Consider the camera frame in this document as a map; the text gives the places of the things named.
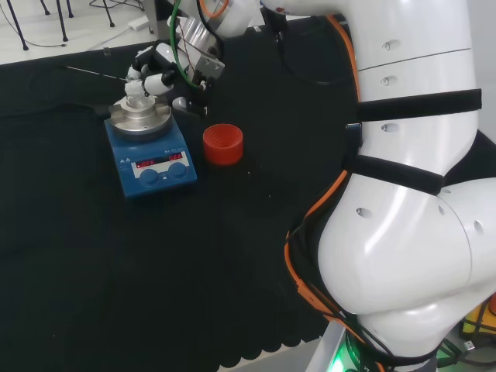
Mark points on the yellow stop button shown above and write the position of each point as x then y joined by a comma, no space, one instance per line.
482,314

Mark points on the white power strip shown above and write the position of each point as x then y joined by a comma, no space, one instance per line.
138,23

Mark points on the thin metal rod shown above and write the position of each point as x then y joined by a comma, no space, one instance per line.
93,72

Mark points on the blue heater with steel top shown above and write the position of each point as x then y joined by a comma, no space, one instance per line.
155,155

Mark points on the black bench cloth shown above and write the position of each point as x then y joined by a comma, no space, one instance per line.
116,252

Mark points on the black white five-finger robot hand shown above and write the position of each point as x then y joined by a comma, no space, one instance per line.
155,81

